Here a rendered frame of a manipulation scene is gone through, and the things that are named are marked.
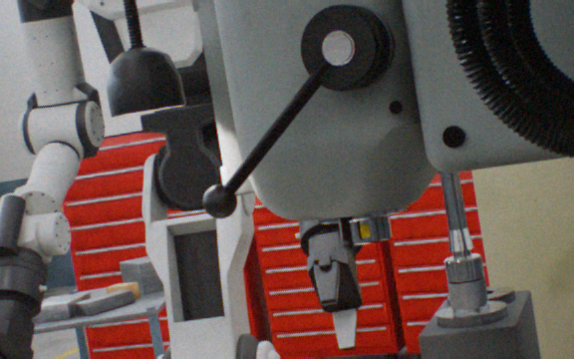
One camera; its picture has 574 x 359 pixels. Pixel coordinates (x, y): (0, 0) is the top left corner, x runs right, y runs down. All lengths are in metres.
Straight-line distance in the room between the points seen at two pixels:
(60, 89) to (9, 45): 10.45
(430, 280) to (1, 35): 7.53
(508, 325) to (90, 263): 5.39
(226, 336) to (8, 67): 10.74
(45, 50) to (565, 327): 1.48
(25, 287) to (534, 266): 1.47
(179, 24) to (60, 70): 0.26
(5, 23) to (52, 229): 10.71
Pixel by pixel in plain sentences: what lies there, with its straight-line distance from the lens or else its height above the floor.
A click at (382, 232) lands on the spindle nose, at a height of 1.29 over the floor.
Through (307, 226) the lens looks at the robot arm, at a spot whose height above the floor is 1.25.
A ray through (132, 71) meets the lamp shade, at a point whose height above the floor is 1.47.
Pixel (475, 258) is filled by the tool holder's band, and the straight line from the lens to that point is 1.42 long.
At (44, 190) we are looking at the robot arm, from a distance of 1.84.
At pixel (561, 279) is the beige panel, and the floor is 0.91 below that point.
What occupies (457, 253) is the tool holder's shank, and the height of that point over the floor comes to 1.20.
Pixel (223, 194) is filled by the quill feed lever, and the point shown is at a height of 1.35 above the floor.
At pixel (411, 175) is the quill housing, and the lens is 1.00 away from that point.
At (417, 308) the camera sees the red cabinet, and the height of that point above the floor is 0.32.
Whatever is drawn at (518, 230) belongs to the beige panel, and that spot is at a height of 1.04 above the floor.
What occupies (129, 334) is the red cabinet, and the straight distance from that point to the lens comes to 6.64.
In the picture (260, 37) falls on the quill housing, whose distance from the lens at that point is 0.99.
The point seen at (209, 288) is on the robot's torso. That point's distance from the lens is 1.83.
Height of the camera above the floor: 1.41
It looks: 3 degrees down
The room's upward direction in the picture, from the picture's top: 9 degrees counter-clockwise
